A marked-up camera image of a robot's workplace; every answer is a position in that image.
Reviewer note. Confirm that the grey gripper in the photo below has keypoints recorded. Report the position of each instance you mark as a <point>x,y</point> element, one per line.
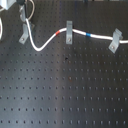
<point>9,3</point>

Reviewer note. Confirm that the grey cable clip left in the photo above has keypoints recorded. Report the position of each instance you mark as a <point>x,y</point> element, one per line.
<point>25,34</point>

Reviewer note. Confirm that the grey cable clip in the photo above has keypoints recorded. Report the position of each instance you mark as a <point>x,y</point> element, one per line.
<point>117,36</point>
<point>25,34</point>
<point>69,32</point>

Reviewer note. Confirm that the grey cable clip middle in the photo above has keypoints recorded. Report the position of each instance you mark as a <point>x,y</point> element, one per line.
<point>69,32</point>

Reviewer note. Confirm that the grey cable clip right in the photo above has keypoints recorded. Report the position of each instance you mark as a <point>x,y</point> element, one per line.
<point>117,36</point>

